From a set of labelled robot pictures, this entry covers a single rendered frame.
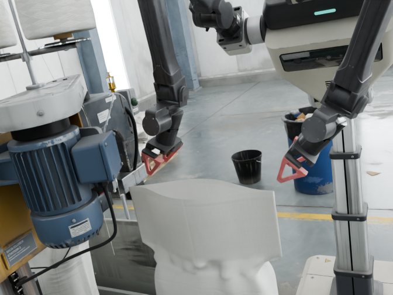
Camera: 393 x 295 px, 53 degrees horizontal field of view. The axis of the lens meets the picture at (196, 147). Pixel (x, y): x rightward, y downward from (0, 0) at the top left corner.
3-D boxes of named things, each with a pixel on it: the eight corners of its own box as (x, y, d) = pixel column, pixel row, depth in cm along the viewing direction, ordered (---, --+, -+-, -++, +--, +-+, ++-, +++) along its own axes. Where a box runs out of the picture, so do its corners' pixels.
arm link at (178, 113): (188, 108, 110) (172, 99, 112) (174, 114, 104) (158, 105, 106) (182, 129, 113) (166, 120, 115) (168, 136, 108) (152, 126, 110)
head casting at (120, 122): (144, 163, 140) (124, 81, 131) (100, 194, 119) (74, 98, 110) (80, 164, 153) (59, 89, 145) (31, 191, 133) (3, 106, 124)
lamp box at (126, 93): (140, 112, 138) (134, 87, 136) (133, 116, 134) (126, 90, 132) (123, 114, 142) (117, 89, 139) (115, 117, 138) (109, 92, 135)
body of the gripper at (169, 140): (145, 147, 112) (151, 124, 108) (162, 134, 120) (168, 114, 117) (164, 157, 110) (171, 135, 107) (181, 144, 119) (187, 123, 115)
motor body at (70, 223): (119, 220, 95) (92, 122, 88) (76, 257, 82) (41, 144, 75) (72, 218, 102) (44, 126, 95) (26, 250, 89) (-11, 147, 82)
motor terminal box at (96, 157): (126, 174, 93) (115, 128, 89) (118, 192, 83) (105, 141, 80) (92, 180, 93) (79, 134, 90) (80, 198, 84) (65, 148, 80)
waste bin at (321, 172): (350, 173, 352) (345, 103, 333) (344, 199, 309) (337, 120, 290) (296, 173, 374) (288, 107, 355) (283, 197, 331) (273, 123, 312)
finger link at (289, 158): (265, 176, 96) (289, 150, 91) (273, 164, 102) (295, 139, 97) (287, 194, 95) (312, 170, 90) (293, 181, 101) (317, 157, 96)
